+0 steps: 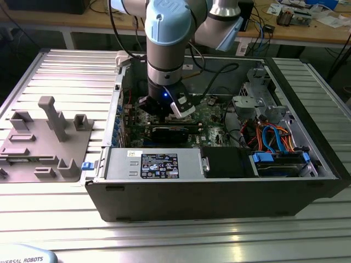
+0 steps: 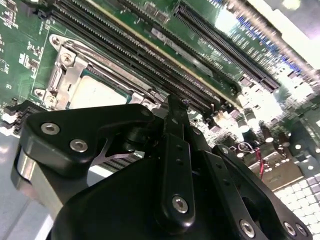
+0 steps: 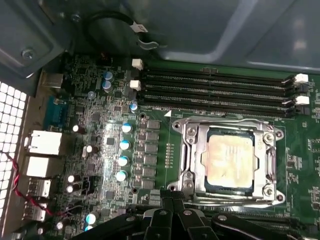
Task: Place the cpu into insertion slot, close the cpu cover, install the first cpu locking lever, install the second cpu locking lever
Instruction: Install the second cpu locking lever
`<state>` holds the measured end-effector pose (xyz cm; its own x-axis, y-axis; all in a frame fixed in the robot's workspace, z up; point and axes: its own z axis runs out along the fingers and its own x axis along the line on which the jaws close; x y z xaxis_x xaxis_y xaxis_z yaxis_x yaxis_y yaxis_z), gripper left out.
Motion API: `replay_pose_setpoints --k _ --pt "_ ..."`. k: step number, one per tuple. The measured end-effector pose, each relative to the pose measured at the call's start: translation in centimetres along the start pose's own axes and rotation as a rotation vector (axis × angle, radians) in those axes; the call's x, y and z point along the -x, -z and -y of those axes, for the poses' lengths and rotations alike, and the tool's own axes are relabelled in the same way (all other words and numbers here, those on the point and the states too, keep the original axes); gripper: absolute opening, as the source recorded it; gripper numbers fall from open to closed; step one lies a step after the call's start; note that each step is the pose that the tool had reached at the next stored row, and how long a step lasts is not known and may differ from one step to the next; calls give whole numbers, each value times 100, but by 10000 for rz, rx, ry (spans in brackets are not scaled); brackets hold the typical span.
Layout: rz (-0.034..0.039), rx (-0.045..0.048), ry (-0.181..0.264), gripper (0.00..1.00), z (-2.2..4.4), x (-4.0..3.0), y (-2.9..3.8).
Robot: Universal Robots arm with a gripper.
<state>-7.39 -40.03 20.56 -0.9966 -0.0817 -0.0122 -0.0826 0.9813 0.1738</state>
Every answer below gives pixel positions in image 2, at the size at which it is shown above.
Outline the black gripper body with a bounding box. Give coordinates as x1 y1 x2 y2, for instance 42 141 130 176
52 156 235 240

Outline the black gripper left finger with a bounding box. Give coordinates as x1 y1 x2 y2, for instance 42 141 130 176
11 94 198 230

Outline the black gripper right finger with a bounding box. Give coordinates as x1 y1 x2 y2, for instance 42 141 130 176
186 126 314 240

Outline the silver CPU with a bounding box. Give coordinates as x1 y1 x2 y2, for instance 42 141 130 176
66 68 156 111

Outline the metal socket cover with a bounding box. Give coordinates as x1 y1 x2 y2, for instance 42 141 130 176
48 44 161 111

